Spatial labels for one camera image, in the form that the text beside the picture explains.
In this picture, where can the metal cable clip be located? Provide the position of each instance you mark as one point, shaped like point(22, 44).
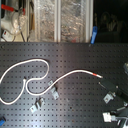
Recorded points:
point(37, 105)
point(53, 90)

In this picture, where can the blue clamp handle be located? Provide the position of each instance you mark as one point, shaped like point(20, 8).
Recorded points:
point(94, 34)

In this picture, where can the clear plastic-wrapped panel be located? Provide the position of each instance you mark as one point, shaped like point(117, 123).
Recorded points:
point(63, 20)

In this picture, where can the white device with red part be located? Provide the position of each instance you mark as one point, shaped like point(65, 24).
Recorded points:
point(15, 20)

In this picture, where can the black perforated breadboard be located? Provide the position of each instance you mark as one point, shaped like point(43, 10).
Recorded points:
point(74, 69)

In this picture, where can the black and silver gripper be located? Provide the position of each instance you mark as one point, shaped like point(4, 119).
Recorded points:
point(116, 92)

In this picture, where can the silver metal bracket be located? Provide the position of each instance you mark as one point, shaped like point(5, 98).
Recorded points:
point(108, 117)

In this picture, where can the blue object at corner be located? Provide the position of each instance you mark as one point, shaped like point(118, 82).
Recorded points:
point(2, 120)

